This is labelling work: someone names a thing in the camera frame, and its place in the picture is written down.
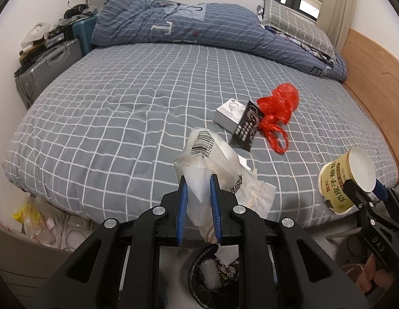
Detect yellow instant noodle cup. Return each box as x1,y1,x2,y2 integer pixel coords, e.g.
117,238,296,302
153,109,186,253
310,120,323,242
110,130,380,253
317,146,378,216

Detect white paper bag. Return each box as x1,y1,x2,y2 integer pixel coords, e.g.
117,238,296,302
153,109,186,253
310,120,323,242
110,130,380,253
174,128,276,243

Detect black wet wipe sachet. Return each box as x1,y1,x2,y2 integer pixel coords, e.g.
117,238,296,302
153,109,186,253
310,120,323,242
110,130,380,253
232,101,264,152

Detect white earphone box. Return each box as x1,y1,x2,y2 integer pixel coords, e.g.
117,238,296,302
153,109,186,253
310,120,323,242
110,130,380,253
213,98,246,134

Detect red plastic bag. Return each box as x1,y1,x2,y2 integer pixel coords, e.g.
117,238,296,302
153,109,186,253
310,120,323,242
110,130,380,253
257,83,299,155

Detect bubble wrap roll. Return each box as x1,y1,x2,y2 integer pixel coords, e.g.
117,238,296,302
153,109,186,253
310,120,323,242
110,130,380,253
199,260,222,291

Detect dark brown snack box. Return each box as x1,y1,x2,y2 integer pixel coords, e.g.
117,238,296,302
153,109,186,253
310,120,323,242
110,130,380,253
217,262,239,281

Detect black lined trash bin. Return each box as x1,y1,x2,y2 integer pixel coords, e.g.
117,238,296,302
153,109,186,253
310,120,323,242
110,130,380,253
188,245,239,309

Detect person's right hand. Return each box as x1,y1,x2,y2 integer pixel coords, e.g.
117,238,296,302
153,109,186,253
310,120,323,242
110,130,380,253
356,254,394,294

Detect grey checked bed sheet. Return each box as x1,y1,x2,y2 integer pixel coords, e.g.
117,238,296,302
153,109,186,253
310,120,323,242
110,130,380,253
3,43,398,227

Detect yellow plastic bag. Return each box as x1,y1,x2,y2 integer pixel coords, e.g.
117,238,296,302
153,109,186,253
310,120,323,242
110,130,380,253
12,200,44,237

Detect beige curtain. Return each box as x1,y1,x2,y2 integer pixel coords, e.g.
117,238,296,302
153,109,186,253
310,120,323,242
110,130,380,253
316,0,357,52

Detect grey checked pillow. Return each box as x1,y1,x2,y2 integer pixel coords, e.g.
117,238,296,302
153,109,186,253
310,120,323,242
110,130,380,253
262,0,335,59

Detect grey hard suitcase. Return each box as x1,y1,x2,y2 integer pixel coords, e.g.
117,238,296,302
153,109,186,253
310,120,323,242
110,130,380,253
14,39,82,109

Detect blue striped duvet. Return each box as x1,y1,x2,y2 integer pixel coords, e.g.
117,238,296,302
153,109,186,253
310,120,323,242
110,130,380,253
91,0,348,82

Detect teal suitcase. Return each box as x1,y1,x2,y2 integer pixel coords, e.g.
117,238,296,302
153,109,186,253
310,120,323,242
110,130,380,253
71,15,98,57

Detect clutter on suitcases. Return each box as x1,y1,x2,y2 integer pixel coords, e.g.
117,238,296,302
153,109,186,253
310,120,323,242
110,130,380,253
48,4,97,39

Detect white cap on suitcase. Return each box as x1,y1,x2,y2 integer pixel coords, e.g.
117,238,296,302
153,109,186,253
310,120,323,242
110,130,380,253
21,22,51,49

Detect white power strip cables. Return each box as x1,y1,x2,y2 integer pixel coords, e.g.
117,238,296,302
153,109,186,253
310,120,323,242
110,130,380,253
41,209,98,253

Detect wooden bed frame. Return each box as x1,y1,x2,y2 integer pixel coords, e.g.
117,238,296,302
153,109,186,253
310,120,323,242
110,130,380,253
341,29,399,179

